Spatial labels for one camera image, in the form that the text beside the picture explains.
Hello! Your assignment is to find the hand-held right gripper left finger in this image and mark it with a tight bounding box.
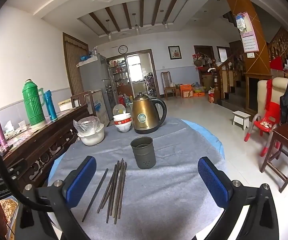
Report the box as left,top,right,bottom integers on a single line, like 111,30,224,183
15,156,97,240

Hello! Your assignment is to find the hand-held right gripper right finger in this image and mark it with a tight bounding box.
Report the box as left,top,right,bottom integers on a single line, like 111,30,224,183
194,156,280,240

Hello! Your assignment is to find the single dark wooden chopstick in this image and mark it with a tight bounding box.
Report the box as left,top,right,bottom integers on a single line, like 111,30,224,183
81,168,109,222

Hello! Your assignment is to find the bunch of dark chopsticks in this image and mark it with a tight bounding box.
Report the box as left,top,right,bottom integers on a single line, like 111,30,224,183
96,158,128,225

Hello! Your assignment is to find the grey metal chopstick holder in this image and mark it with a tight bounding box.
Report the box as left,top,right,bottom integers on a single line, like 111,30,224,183
130,136,153,170

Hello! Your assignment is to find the blue table cover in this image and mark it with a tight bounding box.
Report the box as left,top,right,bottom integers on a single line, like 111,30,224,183
48,119,226,180

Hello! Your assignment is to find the white plastic pot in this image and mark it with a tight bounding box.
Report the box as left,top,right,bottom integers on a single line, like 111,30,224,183
77,124,105,146

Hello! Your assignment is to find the dark carved wooden sideboard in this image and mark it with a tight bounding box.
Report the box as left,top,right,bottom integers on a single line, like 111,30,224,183
0,104,89,193

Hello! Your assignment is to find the clear plastic bag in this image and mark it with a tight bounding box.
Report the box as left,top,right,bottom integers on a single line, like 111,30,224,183
73,116,104,133

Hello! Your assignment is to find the small white stool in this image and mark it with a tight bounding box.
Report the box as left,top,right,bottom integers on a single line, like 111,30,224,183
232,110,251,130

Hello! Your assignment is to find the white printed cardboard box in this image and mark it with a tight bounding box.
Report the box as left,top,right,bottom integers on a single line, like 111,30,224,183
84,90,110,127

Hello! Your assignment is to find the clear glass lid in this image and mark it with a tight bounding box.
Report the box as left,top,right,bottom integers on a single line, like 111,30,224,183
113,104,126,117

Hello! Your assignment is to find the blue thermos flask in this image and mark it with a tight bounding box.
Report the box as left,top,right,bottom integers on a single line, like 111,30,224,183
43,89,58,121

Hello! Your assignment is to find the red child chair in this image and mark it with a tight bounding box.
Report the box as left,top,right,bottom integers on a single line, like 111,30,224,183
244,102,282,157

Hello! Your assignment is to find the gold electric kettle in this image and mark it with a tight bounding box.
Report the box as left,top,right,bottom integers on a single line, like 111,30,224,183
132,92,167,134

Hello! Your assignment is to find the green thermos flask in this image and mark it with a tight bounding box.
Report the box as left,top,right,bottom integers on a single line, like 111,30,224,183
22,79,46,126

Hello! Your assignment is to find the wooden staircase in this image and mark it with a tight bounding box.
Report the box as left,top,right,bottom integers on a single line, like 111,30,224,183
216,26,288,110

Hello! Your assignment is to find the large orange box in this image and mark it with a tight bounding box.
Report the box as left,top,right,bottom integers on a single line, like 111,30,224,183
180,84,194,98

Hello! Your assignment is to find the cream armchair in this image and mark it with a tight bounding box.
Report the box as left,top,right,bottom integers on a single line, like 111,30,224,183
257,77,288,125

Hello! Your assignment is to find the brown wooden chair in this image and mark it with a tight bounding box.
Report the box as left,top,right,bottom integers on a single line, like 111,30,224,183
161,72,177,100

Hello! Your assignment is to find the grey refrigerator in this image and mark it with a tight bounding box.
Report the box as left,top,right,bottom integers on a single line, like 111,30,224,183
77,54,119,108

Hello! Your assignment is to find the brown door curtain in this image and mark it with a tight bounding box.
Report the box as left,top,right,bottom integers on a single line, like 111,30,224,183
63,32,89,97

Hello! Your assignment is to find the wooden pillar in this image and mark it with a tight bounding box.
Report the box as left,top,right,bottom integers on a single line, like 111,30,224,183
219,0,273,115

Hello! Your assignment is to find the black cable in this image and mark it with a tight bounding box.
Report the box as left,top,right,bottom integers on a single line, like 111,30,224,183
0,124,55,212

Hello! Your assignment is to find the framed wall picture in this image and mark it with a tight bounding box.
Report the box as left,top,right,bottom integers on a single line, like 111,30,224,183
168,46,182,60

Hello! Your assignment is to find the pink wall calendar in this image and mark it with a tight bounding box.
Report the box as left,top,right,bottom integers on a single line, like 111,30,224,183
241,29,260,53

